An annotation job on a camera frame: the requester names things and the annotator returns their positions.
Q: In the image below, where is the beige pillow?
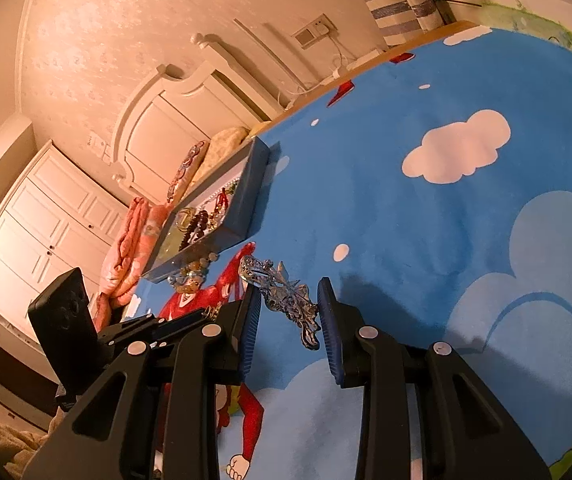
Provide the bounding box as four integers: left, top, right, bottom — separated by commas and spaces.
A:
201, 125, 253, 181

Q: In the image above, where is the dark red bead bracelet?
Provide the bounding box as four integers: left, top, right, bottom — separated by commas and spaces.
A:
178, 210, 217, 253

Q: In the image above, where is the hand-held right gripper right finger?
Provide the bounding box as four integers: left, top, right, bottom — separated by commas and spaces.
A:
317, 276, 552, 480

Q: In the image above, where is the wall switch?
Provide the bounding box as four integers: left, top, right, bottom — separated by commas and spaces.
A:
86, 132, 113, 162

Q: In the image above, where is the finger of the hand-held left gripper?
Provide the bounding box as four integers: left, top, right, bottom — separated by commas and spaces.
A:
97, 305, 224, 356

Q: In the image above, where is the amber bead bracelet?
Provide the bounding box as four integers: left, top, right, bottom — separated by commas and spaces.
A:
168, 252, 219, 296

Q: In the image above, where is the white charger cable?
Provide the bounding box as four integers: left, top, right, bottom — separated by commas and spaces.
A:
276, 34, 367, 106

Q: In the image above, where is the red cord bracelet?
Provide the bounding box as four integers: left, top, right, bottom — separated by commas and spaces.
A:
213, 187, 235, 222

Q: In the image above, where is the wall outlet panel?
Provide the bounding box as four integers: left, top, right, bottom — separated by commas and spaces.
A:
292, 14, 338, 50

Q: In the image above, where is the white headboard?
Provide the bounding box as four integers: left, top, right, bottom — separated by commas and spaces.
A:
111, 32, 287, 206

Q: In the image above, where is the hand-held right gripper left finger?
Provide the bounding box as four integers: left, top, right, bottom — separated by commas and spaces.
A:
21, 285, 263, 480

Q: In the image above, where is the white wardrobe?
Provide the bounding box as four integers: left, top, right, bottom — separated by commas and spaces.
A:
0, 140, 132, 331

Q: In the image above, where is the pink quilt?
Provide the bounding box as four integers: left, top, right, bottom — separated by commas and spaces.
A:
91, 197, 172, 331

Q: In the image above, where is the embroidered pillow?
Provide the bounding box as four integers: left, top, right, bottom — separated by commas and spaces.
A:
166, 140, 210, 203

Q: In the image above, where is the striped printed curtain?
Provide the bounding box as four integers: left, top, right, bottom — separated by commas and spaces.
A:
341, 0, 444, 46

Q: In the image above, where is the silver hair ornament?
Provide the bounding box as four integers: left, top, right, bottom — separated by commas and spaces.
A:
239, 255, 323, 352

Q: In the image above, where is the grey shallow box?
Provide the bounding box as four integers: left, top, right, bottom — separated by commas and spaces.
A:
141, 137, 271, 283

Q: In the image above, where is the dark low cabinet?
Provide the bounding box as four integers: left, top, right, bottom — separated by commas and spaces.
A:
0, 317, 62, 431

